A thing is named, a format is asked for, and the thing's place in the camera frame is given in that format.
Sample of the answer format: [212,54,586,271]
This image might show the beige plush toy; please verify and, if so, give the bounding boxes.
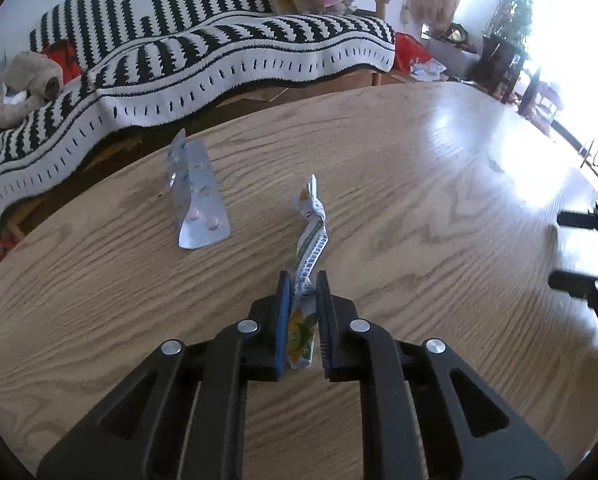
[0,51,64,128]

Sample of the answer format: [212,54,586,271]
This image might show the white papers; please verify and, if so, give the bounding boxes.
[410,57,450,82]

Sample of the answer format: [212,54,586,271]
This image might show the green potted plant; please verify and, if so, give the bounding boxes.
[484,0,535,51]

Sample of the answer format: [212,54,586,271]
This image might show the red cushion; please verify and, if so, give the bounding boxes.
[41,40,82,83]

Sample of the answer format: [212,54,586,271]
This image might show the silver pill blister pack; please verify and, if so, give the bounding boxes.
[164,129,232,251]

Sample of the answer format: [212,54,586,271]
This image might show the red plastic bag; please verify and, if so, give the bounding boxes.
[393,32,430,73]

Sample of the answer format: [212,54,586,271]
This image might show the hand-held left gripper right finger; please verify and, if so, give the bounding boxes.
[315,270,569,480]

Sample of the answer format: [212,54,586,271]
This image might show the dark thin-legged chair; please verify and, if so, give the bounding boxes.
[516,67,560,126]

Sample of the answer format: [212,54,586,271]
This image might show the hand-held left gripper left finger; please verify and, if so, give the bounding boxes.
[36,270,300,480]

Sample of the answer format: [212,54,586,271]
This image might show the twisted printed wrapper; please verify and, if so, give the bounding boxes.
[285,174,329,371]

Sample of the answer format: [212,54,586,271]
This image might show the black white striped sofa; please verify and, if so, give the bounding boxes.
[0,0,396,231]

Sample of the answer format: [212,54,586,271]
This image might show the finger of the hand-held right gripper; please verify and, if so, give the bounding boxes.
[556,201,598,251]
[548,269,598,336]

